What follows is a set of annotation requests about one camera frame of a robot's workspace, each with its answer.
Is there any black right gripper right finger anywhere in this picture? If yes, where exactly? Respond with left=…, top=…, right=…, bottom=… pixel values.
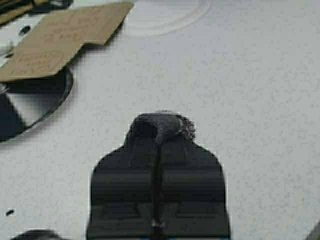
left=160, top=136, right=231, bottom=239

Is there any black round plate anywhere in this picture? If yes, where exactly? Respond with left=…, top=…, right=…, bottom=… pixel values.
left=0, top=65, right=75, bottom=143

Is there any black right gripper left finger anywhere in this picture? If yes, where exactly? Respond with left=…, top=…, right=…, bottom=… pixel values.
left=86, top=113, right=161, bottom=240

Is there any brown cardboard takeout lid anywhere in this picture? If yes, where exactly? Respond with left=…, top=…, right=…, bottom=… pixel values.
left=0, top=1, right=134, bottom=83

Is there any white round plate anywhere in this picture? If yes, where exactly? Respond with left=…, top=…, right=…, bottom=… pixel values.
left=123, top=0, right=212, bottom=38

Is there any small black clip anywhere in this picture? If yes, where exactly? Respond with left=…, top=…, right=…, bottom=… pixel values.
left=5, top=209, right=15, bottom=216

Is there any black white patterned cloth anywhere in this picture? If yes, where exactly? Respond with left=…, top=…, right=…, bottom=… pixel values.
left=128, top=110, right=196, bottom=145

